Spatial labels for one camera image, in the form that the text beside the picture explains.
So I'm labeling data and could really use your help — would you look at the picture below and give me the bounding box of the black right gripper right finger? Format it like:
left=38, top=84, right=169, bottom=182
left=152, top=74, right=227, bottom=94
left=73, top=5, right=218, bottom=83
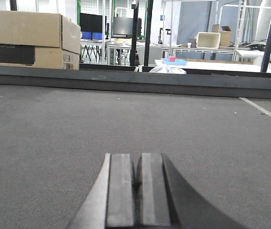
left=137, top=153, right=245, bottom=229

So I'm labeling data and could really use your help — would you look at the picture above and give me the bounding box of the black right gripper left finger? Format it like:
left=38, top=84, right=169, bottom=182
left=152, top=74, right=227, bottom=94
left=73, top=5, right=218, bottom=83
left=67, top=154, right=135, bottom=229

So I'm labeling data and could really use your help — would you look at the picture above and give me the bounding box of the pink block on tray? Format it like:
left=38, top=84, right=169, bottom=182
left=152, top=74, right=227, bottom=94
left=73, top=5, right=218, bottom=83
left=168, top=56, right=176, bottom=62

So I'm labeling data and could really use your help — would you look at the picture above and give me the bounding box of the crumpled clear plastic bag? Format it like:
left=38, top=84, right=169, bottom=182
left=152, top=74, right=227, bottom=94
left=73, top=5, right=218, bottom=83
left=149, top=64, right=187, bottom=74

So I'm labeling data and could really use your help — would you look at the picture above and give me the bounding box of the white table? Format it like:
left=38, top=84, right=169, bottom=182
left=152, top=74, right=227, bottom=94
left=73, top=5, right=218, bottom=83
left=154, top=59, right=271, bottom=73

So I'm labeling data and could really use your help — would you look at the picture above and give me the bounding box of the light blue flat tray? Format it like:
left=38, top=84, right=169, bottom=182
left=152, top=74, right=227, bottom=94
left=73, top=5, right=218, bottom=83
left=161, top=58, right=187, bottom=66

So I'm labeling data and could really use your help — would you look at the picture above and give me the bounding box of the grey chair back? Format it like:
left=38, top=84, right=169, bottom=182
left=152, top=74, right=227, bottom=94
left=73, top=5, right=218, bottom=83
left=138, top=45, right=163, bottom=65

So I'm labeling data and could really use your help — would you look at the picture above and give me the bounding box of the lower cardboard box black label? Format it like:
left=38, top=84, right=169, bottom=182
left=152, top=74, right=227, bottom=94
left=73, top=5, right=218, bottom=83
left=0, top=44, right=79, bottom=70

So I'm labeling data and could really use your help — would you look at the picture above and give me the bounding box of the white plastic tub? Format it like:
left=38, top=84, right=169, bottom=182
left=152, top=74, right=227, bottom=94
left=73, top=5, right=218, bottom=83
left=196, top=32, right=220, bottom=49

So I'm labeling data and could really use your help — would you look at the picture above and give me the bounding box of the small open cardboard box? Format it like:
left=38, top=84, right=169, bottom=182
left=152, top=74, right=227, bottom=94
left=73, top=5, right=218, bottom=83
left=212, top=24, right=232, bottom=47

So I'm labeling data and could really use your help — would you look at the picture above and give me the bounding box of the black monitor right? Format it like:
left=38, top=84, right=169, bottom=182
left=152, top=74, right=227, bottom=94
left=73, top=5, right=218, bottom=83
left=112, top=17, right=133, bottom=38

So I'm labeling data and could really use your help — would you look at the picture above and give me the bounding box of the black monitor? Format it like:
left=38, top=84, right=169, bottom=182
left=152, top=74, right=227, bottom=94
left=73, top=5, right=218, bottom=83
left=80, top=13, right=106, bottom=33
left=112, top=17, right=133, bottom=38

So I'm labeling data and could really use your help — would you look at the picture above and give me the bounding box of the black monitor left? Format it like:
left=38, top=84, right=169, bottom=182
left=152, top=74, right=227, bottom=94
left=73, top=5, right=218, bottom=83
left=80, top=13, right=106, bottom=33

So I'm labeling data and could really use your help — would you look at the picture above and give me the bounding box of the upper cardboard box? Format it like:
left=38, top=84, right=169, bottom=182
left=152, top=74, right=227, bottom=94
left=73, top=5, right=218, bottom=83
left=0, top=10, right=81, bottom=54

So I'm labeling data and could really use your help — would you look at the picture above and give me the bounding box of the black conveyor side rail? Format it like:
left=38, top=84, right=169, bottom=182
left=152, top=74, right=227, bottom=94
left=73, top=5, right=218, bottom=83
left=0, top=66, right=271, bottom=99

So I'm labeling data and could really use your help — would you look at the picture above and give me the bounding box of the black vertical post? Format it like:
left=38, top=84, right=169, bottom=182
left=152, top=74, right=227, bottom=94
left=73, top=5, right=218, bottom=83
left=130, top=0, right=153, bottom=66

